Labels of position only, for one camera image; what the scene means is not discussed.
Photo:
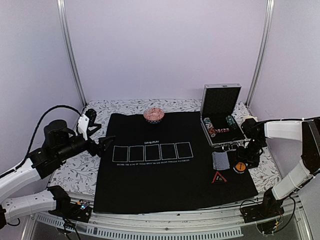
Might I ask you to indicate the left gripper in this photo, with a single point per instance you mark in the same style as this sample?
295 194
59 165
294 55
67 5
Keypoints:
93 150

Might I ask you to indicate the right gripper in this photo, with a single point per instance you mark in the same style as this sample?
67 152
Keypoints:
255 162

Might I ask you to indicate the orange big blind button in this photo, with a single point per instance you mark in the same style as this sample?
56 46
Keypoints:
240 167

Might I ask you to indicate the blue playing card deck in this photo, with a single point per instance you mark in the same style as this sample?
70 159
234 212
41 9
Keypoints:
220 161

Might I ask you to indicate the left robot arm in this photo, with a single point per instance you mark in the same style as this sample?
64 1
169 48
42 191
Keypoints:
60 144

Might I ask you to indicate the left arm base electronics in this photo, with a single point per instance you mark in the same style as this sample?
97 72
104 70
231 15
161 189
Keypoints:
78 211

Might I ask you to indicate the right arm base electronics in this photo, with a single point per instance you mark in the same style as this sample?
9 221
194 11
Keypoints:
267 220

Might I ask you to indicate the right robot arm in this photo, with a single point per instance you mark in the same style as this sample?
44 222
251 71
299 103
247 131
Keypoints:
296 138

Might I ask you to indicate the right poker chip row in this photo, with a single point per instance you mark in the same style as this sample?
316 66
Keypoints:
231 122

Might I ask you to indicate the poker chip row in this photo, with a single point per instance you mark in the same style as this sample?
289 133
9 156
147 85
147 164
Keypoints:
209 126
231 122

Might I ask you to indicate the cream ceramic mug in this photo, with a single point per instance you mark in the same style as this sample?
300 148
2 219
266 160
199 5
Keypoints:
246 117

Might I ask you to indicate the red black triangle card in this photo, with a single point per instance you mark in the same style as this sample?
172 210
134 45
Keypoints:
218 178

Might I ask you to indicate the left poker chip row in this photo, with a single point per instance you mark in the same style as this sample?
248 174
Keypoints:
209 126

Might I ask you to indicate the black poker mat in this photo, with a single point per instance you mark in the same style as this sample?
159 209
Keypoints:
162 167

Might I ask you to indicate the aluminium poker chip case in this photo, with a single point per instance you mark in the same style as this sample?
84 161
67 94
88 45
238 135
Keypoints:
218 102

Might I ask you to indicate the patterned small bowl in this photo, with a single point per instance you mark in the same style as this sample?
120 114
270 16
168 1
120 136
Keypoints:
153 115

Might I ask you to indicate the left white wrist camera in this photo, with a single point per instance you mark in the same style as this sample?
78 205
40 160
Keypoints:
82 126

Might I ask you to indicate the front aluminium rail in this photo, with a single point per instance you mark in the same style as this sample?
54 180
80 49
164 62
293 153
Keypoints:
213 223

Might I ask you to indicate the left aluminium frame post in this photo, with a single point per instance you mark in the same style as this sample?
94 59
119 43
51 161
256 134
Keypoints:
62 13

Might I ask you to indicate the aluminium frame post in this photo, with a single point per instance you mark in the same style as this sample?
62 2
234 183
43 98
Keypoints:
62 13
261 52

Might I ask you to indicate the right aluminium frame post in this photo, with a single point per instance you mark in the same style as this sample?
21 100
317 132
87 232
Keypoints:
261 52

